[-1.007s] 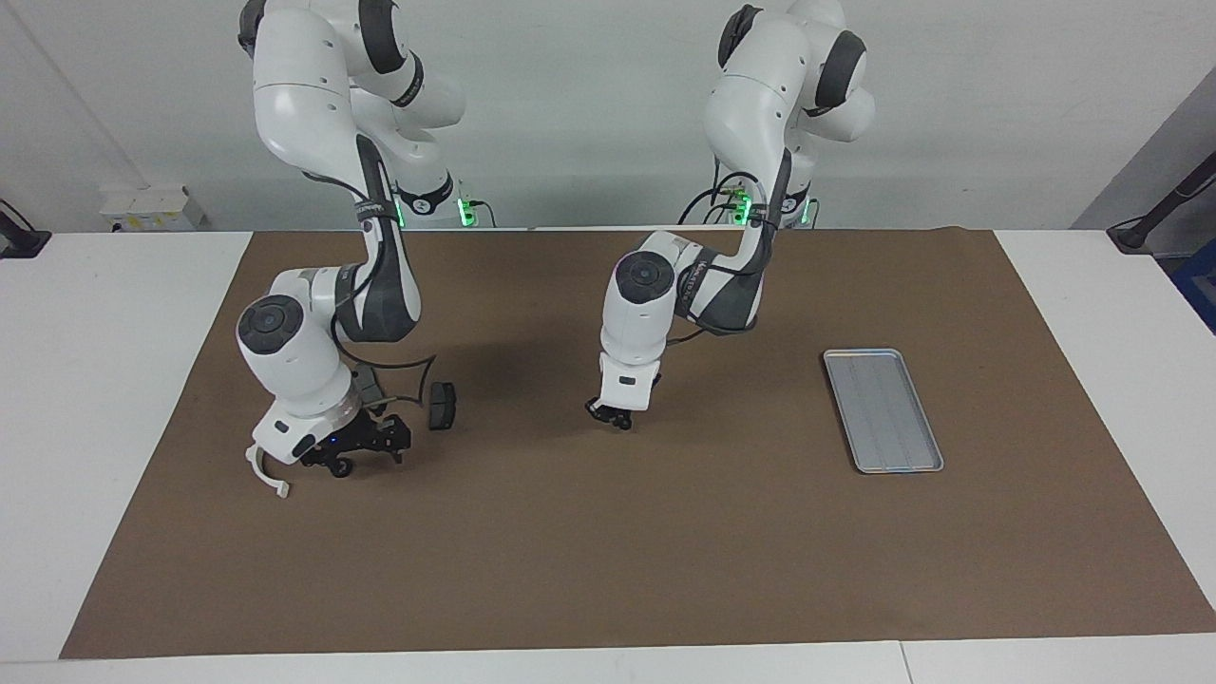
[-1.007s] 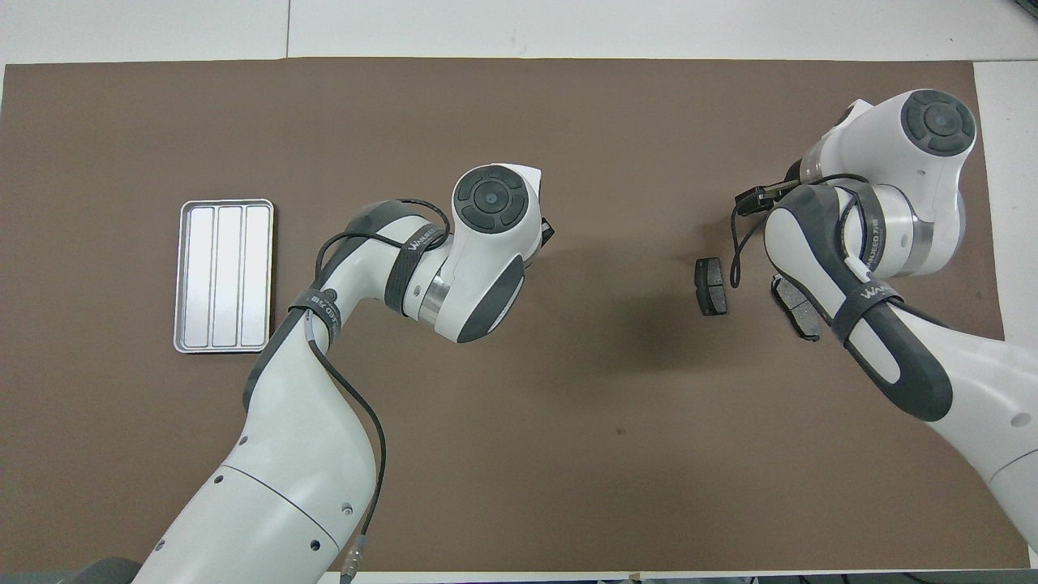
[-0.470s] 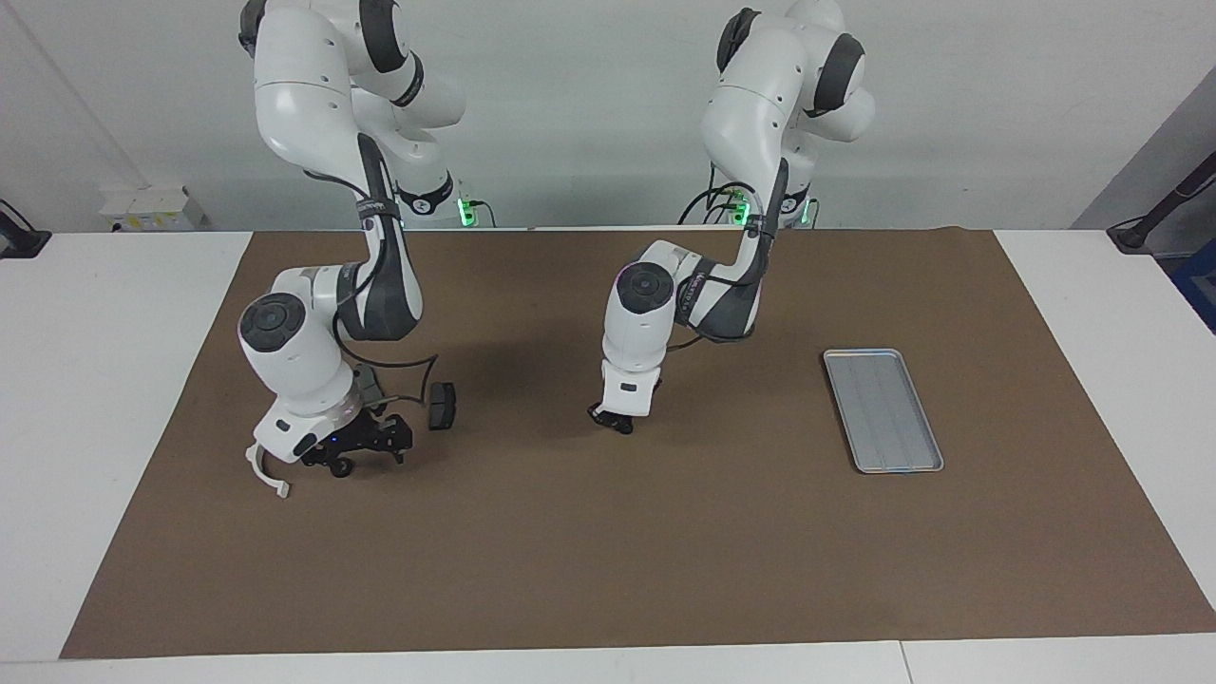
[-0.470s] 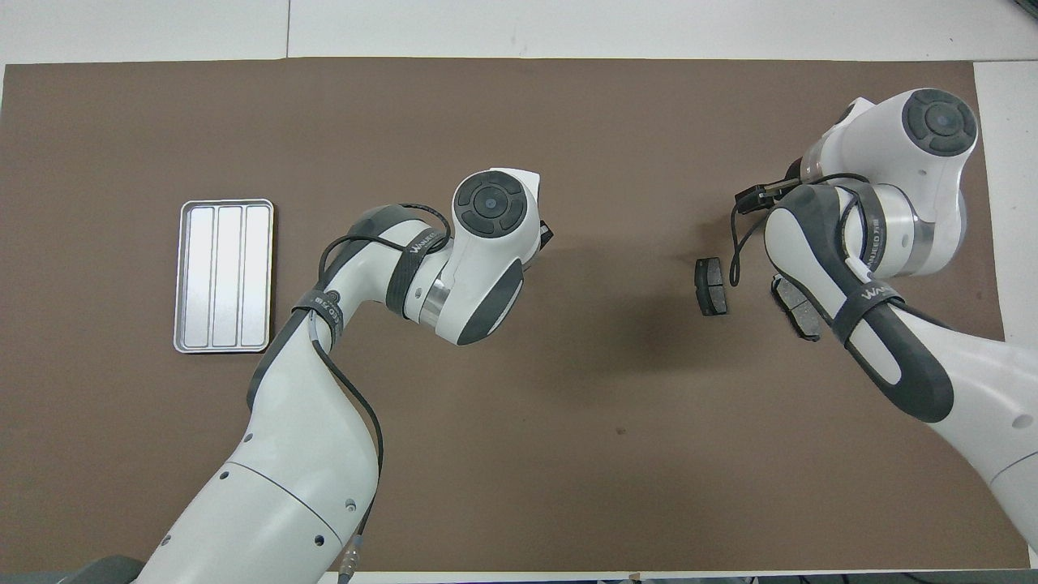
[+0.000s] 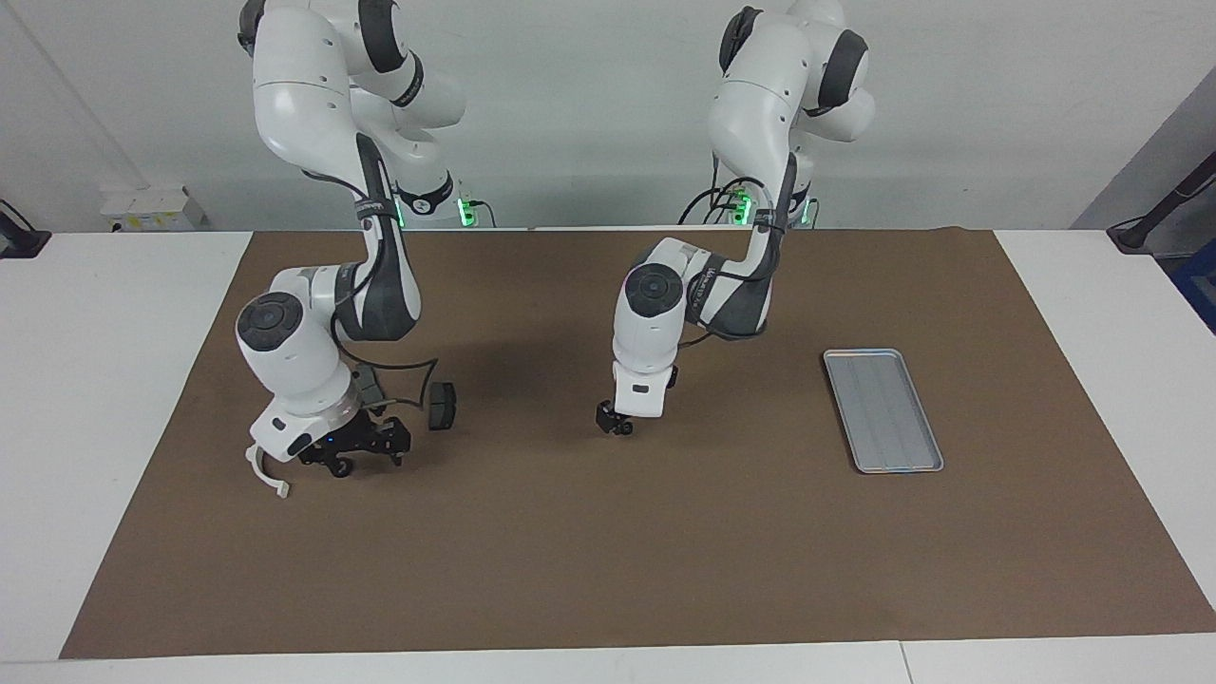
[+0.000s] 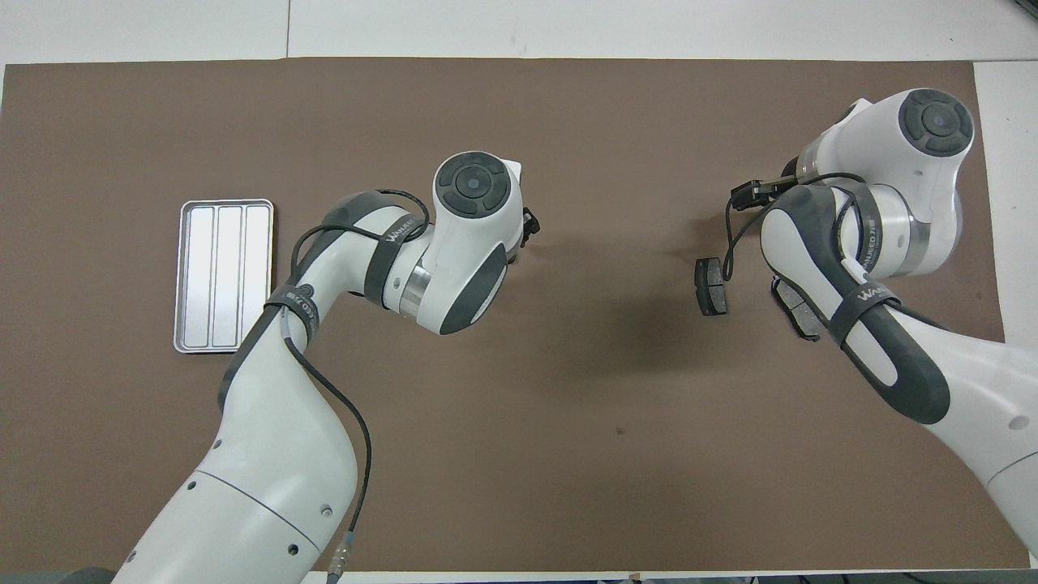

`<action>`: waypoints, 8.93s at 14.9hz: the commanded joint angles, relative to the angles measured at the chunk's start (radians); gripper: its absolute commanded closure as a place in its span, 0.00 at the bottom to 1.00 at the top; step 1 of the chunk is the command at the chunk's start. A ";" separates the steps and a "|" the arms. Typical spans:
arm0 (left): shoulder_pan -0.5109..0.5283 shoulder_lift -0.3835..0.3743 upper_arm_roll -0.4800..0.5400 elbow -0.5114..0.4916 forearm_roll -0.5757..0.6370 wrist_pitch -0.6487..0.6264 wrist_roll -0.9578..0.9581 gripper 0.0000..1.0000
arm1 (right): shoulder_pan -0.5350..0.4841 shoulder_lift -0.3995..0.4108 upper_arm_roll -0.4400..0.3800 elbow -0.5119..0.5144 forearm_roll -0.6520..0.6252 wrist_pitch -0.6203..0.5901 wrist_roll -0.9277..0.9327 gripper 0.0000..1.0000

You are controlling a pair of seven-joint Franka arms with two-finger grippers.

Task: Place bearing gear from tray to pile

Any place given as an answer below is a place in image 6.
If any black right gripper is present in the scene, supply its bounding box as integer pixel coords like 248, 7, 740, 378
731, 180, 786, 213

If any silver metal tray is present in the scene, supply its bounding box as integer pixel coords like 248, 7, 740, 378
174, 199, 275, 354

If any rectangular grey brake pad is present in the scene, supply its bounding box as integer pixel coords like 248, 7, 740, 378
695, 256, 729, 317

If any curved grey brake pad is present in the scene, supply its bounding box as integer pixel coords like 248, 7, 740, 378
770, 277, 828, 342

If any brown table mat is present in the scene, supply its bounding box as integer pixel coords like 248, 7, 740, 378
0, 57, 1029, 573

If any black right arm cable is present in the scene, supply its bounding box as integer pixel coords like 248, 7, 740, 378
722, 172, 869, 281

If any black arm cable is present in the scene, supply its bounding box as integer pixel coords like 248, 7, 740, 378
722, 172, 869, 281
276, 189, 432, 584

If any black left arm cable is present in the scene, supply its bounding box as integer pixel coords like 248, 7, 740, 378
276, 189, 432, 584

